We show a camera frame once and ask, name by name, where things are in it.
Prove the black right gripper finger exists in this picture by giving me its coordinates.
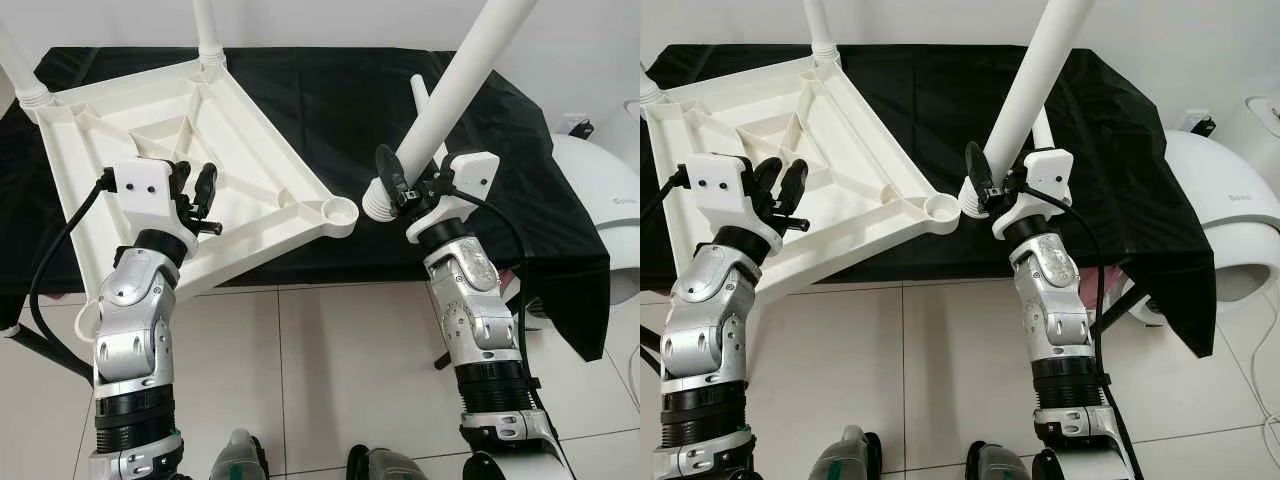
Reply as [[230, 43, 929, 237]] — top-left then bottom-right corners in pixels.
[[964, 140, 996, 201], [374, 143, 409, 201]]

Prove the white plastic table top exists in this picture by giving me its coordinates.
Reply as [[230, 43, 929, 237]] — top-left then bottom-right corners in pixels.
[[22, 55, 361, 346], [640, 55, 963, 306]]

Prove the black tablecloth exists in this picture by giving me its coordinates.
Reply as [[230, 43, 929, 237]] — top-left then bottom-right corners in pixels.
[[645, 43, 1219, 359], [0, 45, 613, 363]]

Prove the black metal table leg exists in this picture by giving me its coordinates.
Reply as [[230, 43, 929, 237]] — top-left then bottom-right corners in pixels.
[[1090, 270, 1151, 336], [5, 325, 96, 386], [433, 285, 531, 371], [640, 325, 666, 376]]

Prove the grey robot left leg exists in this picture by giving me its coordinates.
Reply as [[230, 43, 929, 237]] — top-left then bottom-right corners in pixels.
[[808, 425, 883, 480], [208, 428, 269, 480]]

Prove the grey robot leg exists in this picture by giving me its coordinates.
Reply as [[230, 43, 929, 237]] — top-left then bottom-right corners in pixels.
[[345, 445, 431, 480], [208, 428, 269, 480], [808, 425, 883, 480], [965, 442, 1031, 480]]

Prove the grey robot right leg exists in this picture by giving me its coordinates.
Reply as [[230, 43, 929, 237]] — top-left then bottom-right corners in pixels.
[[345, 445, 431, 480], [965, 442, 1031, 480]]

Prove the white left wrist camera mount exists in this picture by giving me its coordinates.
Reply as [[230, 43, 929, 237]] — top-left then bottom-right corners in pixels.
[[685, 155, 781, 251], [112, 158, 199, 249]]

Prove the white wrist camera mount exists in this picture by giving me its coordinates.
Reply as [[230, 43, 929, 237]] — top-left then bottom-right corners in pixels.
[[112, 158, 199, 249], [685, 155, 781, 251], [990, 148, 1076, 241], [405, 150, 501, 243]]

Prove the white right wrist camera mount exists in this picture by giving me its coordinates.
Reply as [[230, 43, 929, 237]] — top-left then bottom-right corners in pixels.
[[990, 148, 1076, 241], [405, 150, 501, 243]]

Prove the white floor cable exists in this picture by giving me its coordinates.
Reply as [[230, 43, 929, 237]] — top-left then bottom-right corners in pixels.
[[1245, 315, 1280, 446]]

